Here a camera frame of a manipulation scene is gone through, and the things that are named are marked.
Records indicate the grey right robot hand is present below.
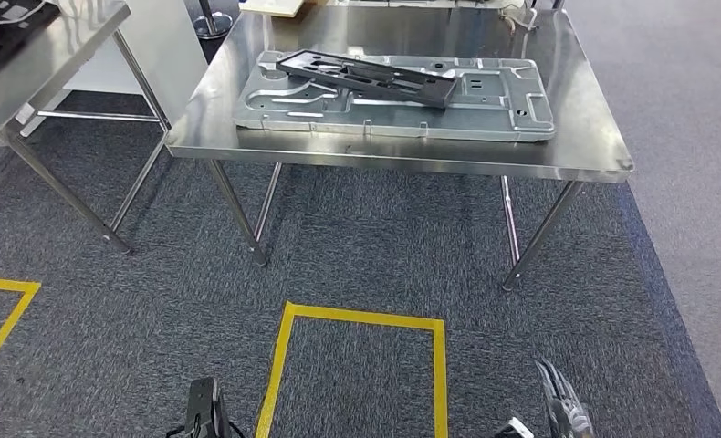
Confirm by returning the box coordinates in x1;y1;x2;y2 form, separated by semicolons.
536;358;596;438

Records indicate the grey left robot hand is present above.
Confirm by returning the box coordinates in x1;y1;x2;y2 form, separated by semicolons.
183;377;232;438

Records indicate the black plastic plate bracket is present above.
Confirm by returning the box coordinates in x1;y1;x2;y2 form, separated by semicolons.
276;49;458;110

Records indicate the stainless steel workbench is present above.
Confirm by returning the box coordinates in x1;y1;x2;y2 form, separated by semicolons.
0;0;172;256
165;0;635;293

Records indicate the yellow floor tape square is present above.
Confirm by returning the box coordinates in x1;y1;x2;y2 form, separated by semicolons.
254;300;449;438
0;276;42;390

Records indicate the stamped grey metal panel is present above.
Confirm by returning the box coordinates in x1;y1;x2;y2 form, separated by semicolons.
235;49;557;144

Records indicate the white panel board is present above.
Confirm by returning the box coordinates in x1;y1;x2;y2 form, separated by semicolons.
18;0;211;139

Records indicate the chrome barrier stanchion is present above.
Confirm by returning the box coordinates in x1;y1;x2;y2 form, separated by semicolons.
191;0;235;41

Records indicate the pale wooden board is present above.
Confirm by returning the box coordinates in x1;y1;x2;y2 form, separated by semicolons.
239;0;308;18

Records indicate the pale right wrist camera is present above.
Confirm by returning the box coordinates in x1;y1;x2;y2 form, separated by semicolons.
493;415;535;438

